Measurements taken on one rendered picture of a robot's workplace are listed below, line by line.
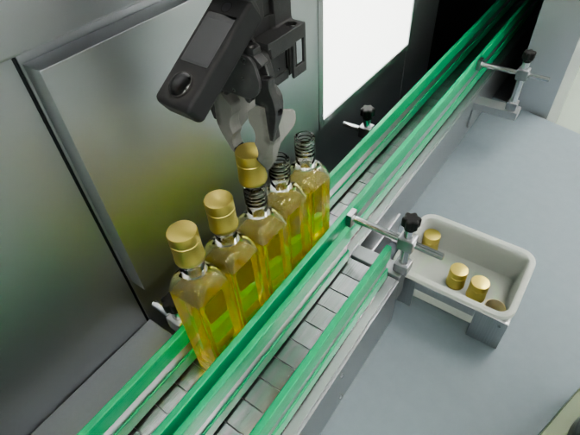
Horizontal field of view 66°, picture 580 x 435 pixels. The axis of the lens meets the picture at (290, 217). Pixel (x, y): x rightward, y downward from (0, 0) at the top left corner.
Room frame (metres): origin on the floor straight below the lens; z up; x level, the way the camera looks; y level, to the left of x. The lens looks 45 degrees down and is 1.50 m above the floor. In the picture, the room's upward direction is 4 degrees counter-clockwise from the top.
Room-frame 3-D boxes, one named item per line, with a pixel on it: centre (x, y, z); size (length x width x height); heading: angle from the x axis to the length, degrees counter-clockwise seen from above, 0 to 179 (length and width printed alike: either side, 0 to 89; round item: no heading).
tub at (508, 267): (0.52, -0.32, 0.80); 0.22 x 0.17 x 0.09; 52
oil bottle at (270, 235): (0.42, 0.04, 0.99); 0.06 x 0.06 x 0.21; 51
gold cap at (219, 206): (0.38, 0.08, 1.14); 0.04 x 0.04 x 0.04
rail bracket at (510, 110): (0.99, -0.57, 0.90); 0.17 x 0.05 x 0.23; 52
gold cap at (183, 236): (0.33, 0.12, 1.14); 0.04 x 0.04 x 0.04
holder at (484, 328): (0.53, -0.29, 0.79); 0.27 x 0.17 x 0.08; 52
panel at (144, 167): (0.76, -0.05, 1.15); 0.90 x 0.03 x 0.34; 142
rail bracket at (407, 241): (0.49, -0.17, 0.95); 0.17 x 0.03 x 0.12; 52
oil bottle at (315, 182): (0.52, -0.03, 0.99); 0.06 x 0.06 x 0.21; 51
